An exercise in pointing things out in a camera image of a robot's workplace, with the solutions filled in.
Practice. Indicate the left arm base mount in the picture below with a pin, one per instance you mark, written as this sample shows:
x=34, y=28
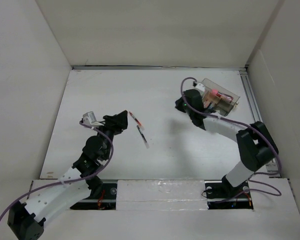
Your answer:
x=105, y=200

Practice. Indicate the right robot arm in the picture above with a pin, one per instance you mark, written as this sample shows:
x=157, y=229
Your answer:
x=255, y=145

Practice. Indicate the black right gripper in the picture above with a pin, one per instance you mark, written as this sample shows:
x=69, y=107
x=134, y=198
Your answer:
x=179, y=103

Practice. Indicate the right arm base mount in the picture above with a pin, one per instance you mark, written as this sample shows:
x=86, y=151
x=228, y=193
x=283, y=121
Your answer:
x=219, y=199

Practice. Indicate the black ink refill pen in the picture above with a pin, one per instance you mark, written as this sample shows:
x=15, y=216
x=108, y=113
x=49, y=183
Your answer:
x=143, y=137

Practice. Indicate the aluminium side rail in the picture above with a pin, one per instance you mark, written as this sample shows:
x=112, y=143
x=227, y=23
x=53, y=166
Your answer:
x=272, y=166

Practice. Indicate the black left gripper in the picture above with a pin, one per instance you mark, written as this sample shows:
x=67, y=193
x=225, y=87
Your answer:
x=116, y=123

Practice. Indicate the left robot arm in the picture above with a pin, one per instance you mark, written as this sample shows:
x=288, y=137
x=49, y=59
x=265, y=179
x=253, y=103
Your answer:
x=28, y=219

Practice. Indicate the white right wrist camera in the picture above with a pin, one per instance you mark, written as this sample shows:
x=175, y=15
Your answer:
x=199, y=86

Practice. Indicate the clear three-compartment desk organizer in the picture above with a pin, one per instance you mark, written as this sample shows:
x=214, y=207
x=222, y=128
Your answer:
x=214, y=103

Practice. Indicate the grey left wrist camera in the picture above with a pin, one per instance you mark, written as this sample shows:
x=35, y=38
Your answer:
x=89, y=118

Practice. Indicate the red ink refill pen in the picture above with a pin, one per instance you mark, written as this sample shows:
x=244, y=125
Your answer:
x=135, y=119

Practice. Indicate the pink capped crayon tube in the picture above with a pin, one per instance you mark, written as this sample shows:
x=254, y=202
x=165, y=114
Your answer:
x=221, y=95

